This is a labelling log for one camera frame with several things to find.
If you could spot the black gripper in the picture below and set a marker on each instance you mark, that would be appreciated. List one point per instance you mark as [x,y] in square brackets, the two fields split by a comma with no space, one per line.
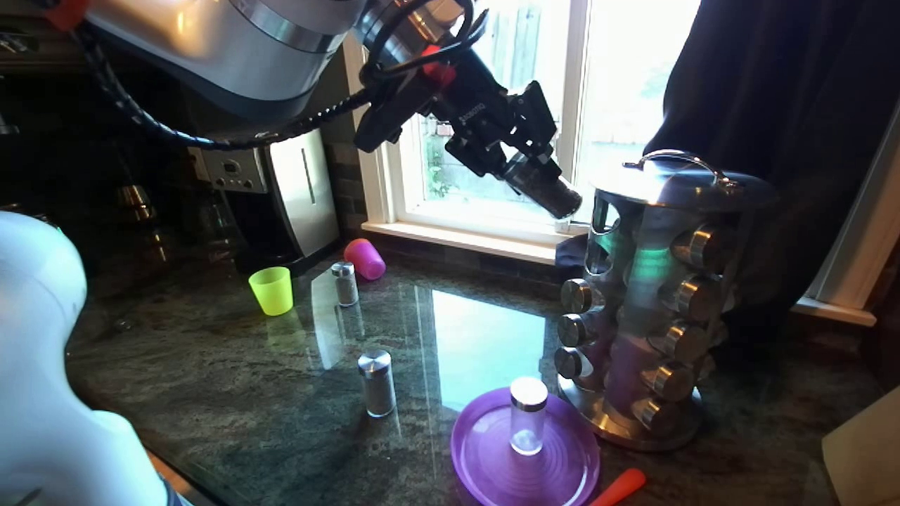
[459,91]

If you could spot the spice bottle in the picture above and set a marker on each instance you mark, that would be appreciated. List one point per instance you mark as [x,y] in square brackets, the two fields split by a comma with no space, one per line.
[344,283]
[545,184]

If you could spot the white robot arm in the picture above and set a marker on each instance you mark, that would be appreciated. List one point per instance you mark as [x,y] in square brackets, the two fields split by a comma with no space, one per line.
[294,65]

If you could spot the silver rotating spice rack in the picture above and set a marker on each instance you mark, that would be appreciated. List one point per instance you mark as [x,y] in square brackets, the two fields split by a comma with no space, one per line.
[640,322]

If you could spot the pink plastic cup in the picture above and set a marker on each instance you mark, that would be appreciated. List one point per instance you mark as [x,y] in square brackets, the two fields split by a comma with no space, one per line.
[367,259]

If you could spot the silver toaster oven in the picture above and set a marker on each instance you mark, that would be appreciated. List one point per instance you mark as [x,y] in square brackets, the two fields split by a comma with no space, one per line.
[276,198]

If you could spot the dark curtain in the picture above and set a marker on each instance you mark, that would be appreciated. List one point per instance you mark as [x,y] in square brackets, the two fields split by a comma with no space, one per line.
[798,93]

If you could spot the green plastic cup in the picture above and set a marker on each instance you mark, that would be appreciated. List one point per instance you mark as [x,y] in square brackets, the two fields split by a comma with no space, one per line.
[275,291]

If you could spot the purple plastic plate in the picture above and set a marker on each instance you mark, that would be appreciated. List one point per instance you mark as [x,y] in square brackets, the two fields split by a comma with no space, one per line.
[564,474]

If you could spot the white cutting board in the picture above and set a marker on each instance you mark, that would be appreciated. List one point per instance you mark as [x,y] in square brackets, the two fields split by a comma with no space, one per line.
[862,455]

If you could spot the white window frame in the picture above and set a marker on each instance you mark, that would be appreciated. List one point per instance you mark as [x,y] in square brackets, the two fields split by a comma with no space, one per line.
[386,32]

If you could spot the orange utensil handle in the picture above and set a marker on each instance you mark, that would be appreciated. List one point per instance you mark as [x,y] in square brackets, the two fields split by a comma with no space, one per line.
[621,488]

